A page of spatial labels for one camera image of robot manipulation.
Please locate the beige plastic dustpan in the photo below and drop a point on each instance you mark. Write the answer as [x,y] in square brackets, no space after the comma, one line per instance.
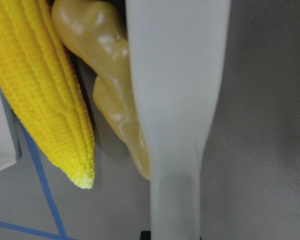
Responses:
[9,147]

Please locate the yellow toy corn cob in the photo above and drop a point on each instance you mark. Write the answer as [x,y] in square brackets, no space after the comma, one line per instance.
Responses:
[39,82]

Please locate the beige hand brush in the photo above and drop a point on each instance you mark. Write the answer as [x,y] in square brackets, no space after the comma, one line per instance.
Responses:
[177,51]

